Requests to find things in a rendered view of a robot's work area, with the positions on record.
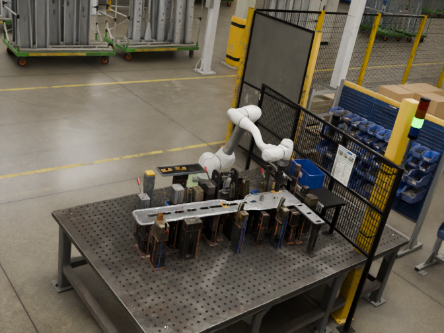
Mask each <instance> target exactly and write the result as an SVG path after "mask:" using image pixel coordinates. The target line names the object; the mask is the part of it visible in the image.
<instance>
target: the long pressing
mask: <svg viewBox="0 0 444 333"><path fill-rule="evenodd" d="M280 191H281V192H279V193H274V194H273V193H272V192H263V193H257V194H248V195H246V196H245V198H244V199H243V200H235V201H226V200H221V199H218V200H208V201H202V202H192V203H183V204H177V205H168V206H162V207H152V208H147V209H137V210H134V211H133V212H132V215H133V217H134V218H135V220H136V221H137V223H138V224H139V225H153V224H154V220H155V219H156V218H157V216H154V217H148V215H152V214H158V212H159V211H160V212H162V213H167V212H170V213H171V214H168V215H163V218H164V219H165V220H166V222H172V221H180V220H182V219H183V218H188V217H197V216H198V217H207V216H212V215H221V214H226V213H234V212H237V209H238V207H239V204H240V203H241V202H246V203H245V206H244V210H245V211H248V210H259V211H262V210H267V209H275V208H277V206H278V203H279V201H280V199H281V198H282V197H285V199H286V200H285V202H284V206H285V207H288V206H293V205H294V204H301V202H300V201H299V200H298V199H297V198H296V197H295V196H294V195H293V194H291V193H290V192H289V191H287V190H280ZM261 195H264V201H262V202H261V201H260V200H259V199H260V196H261ZM274 197H275V199H274ZM250 201H256V202H254V203H251V202H250ZM220 202H224V203H225V204H235V203H236V204H238V205H230V206H228V207H229V208H224V207H216V208H210V207H211V206H217V205H221V204H220ZM202 207H208V208H209V209H200V208H202ZM187 209H196V211H187ZM175 211H184V212H182V213H175Z"/></svg>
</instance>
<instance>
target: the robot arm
mask: <svg viewBox="0 0 444 333"><path fill-rule="evenodd" d="M260 116H261V109H260V108H259V107H257V106H255V105H250V106H244V107H242V108H237V109H234V108H231V109H229V110H228V111H227V117H228V119H229V120H230V121H231V122H232V123H234V124H235V125H236V127H235V128H234V130H233V132H232V134H231V136H230V137H229V139H228V141H227V142H226V144H225V146H224V147H221V148H220V149H219V150H218V152H216V154H213V153H210V152H206V153H204V154H202V155H201V157H200V159H199V164H201V165H202V166H203V167H207V170H208V174H209V177H210V178H211V175H212V172H213V170H214V169H217V170H218V171H219V170H223V169H226V168H229V167H230V166H232V165H233V163H234V161H235V154H234V151H235V149H236V148H237V145H238V144H239V142H240V141H241V139H242V137H243V135H244V134H245V132H246V130H248V131H250V132H251V133H252V134H253V136H254V140H255V142H256V145H257V146H258V148H259V149H260V150H261V151H262V158H263V160H264V161H266V162H269V163H270V162H275V161H277V168H275V176H274V180H275V182H276V183H275V187H274V190H276V192H278V191H279V189H280V186H281V185H283V182H284V180H285V177H286V175H285V170H286V168H287V166H288V164H289V159H290V157H291V155H292V152H293V142H292V140H290V139H283V140H282V141H281V143H280V145H278V146H275V145H271V144H267V145H266V144H265V143H263V141H262V137H261V135H260V131H259V129H258V128H257V127H256V126H255V125H254V122H255V121H256V120H258V119H259V118H260ZM192 178H193V179H192V182H197V183H198V181H202V180H204V181H205V182H209V181H208V179H209V178H208V176H207V173H206V172H205V173H198V174H197V175H196V176H192Z"/></svg>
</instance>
